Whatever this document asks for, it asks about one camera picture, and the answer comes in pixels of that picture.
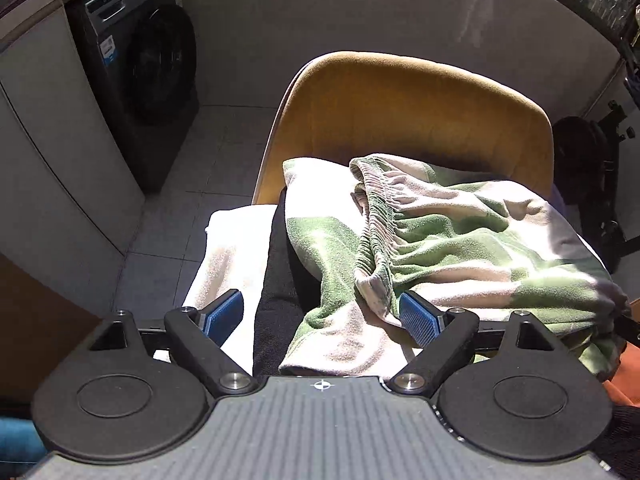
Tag mustard yellow chair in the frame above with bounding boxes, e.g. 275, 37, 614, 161
250, 51, 556, 206

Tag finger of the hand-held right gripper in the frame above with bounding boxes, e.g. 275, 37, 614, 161
614, 311, 640, 348

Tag black equipment stand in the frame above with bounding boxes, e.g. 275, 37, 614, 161
552, 60, 640, 271

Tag black garment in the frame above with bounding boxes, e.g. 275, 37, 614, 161
252, 187, 321, 378

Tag grey washing machine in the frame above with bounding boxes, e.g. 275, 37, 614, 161
67, 0, 201, 193

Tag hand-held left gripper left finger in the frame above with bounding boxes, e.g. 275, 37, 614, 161
87, 290, 256, 396

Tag white cabinet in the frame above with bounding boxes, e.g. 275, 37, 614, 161
0, 7, 146, 258

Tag orange cloth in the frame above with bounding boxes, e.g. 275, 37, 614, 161
597, 345, 640, 406

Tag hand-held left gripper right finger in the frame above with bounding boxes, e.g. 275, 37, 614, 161
390, 291, 557, 395

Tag blue cloth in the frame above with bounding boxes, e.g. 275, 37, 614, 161
0, 417, 48, 466

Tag green camouflage pants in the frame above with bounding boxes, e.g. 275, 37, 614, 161
277, 154, 632, 381

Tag white cloth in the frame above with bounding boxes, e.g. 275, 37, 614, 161
152, 205, 283, 363

